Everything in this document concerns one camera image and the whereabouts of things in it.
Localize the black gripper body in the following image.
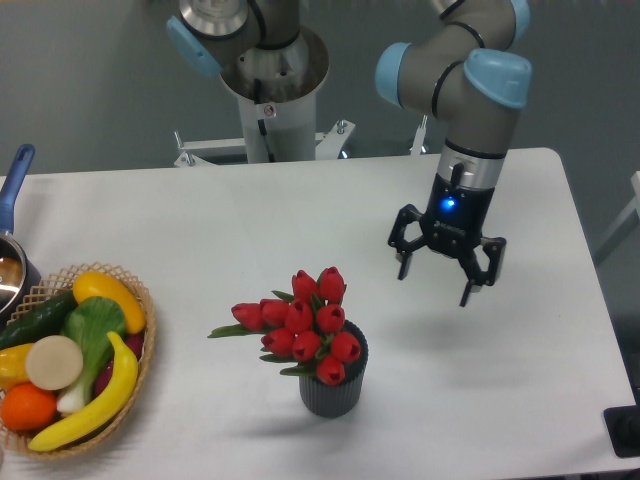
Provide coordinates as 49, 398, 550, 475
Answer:
419, 174, 495, 259

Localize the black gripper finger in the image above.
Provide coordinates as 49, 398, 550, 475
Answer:
458, 237, 507, 307
387, 203, 427, 281

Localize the red tulip bouquet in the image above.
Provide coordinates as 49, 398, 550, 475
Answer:
209, 266, 364, 387

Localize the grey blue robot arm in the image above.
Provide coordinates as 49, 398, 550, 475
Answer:
166, 1, 532, 293

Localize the dark grey ribbed vase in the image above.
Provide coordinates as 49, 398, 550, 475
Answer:
298, 320, 369, 419

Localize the black device at edge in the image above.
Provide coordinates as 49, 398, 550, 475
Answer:
603, 405, 639, 458

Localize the dark red vegetable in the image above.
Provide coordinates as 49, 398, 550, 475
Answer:
93, 333, 144, 397

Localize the yellow banana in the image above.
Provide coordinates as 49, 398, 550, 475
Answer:
28, 331, 139, 452

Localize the green bok choy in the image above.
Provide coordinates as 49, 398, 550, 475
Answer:
57, 296, 126, 416

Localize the green cucumber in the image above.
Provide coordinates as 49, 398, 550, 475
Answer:
1, 291, 77, 349

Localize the beige round disc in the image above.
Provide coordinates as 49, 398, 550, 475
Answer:
25, 335, 84, 391

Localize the yellow bell pepper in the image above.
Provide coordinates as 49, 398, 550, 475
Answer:
0, 343, 34, 392

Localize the orange fruit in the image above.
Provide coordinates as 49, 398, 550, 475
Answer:
1, 383, 57, 432

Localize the woven wicker basket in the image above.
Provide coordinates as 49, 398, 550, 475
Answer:
1, 262, 156, 460

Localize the white frame at right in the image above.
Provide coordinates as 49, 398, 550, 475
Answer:
592, 171, 639, 267

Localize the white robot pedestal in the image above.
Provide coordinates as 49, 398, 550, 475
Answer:
167, 18, 355, 167

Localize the black cable on pedestal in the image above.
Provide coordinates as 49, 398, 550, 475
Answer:
252, 78, 276, 164

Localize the blue handled saucepan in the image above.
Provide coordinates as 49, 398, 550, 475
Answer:
1, 144, 41, 329

